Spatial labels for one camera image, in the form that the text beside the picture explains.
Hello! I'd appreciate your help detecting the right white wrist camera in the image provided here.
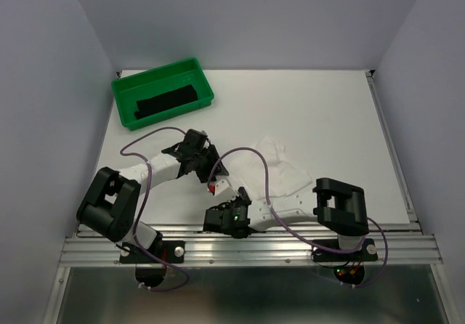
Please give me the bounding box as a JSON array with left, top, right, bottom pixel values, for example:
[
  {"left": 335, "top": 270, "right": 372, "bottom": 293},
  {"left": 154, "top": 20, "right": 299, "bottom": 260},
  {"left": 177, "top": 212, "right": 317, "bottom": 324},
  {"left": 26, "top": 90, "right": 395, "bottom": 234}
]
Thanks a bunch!
[{"left": 208, "top": 179, "right": 237, "bottom": 201}]

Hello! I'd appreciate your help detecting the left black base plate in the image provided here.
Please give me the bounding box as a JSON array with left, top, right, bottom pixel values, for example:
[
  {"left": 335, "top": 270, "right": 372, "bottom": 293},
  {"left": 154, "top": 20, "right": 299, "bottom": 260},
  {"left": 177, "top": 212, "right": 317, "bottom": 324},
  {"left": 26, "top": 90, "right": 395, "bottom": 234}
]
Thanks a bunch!
[{"left": 118, "top": 240, "right": 185, "bottom": 264}]

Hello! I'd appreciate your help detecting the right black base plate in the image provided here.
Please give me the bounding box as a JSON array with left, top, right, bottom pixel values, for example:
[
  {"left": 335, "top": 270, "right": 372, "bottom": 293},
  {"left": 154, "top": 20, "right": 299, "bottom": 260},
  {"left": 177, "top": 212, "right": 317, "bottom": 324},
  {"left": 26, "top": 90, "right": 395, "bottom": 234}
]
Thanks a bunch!
[{"left": 307, "top": 237, "right": 379, "bottom": 264}]

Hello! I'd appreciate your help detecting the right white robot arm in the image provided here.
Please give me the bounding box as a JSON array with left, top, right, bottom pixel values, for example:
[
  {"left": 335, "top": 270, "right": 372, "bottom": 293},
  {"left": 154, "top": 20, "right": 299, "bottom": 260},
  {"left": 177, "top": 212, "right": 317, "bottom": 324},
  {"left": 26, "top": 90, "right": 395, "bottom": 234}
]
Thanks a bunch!
[{"left": 203, "top": 178, "right": 369, "bottom": 259}]

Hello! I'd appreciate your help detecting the aluminium frame rail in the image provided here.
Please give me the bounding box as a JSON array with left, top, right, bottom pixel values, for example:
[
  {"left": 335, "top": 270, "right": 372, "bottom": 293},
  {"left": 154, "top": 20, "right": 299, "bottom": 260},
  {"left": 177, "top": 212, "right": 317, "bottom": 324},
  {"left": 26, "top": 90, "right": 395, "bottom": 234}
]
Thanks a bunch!
[{"left": 59, "top": 226, "right": 443, "bottom": 268}]

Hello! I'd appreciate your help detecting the black rolled t shirt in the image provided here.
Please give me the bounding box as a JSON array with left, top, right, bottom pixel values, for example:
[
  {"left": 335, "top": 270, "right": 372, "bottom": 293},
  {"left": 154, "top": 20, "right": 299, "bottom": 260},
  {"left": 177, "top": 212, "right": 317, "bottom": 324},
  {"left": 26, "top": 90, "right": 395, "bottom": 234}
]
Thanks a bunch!
[{"left": 134, "top": 84, "right": 198, "bottom": 120}]

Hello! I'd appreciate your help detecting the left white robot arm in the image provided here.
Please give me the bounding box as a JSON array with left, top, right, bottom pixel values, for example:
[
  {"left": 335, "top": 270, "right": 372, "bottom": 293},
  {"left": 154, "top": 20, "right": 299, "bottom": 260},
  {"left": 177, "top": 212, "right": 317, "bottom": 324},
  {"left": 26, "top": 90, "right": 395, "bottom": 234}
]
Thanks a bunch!
[{"left": 76, "top": 129, "right": 229, "bottom": 262}]

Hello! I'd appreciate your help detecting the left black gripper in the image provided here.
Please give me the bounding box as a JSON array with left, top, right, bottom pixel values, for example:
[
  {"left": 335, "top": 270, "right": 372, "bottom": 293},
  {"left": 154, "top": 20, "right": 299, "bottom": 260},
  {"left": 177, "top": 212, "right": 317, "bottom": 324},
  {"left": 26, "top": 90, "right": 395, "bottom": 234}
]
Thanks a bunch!
[{"left": 192, "top": 144, "right": 228, "bottom": 183}]

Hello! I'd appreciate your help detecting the white t shirt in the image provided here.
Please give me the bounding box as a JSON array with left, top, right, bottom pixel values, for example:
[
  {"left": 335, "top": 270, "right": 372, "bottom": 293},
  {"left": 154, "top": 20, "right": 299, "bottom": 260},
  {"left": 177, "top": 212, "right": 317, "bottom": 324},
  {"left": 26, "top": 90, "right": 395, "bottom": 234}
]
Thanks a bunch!
[{"left": 229, "top": 136, "right": 312, "bottom": 201}]

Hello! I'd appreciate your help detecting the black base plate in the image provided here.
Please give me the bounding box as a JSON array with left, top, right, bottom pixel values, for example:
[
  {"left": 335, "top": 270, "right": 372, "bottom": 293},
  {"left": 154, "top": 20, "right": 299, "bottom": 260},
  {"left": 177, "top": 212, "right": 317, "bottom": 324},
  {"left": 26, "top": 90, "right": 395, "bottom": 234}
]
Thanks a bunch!
[
  {"left": 307, "top": 237, "right": 379, "bottom": 264},
  {"left": 118, "top": 240, "right": 185, "bottom": 264}
]

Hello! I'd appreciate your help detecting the green plastic bin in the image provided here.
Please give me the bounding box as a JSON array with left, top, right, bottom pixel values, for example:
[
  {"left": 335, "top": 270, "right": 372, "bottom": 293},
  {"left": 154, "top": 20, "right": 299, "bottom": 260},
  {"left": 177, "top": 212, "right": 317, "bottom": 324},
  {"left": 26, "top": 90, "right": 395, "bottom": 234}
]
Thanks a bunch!
[{"left": 112, "top": 58, "right": 214, "bottom": 131}]

